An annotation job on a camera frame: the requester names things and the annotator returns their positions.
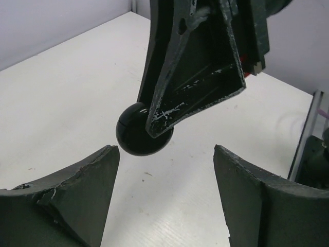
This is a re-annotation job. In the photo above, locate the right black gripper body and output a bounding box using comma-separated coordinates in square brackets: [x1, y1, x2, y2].
[190, 0, 270, 78]

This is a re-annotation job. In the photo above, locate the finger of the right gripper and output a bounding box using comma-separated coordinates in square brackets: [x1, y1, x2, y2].
[146, 1, 246, 138]
[137, 1, 195, 105]

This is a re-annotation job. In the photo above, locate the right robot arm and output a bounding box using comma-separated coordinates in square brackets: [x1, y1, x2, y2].
[138, 1, 288, 138]

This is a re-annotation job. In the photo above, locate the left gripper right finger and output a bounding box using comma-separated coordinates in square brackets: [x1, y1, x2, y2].
[213, 145, 328, 246]

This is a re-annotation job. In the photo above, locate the black round charging case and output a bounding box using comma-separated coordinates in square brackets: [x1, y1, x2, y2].
[116, 102, 174, 156]

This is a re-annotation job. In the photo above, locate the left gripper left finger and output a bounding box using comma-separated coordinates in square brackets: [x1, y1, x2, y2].
[1, 145, 120, 246]

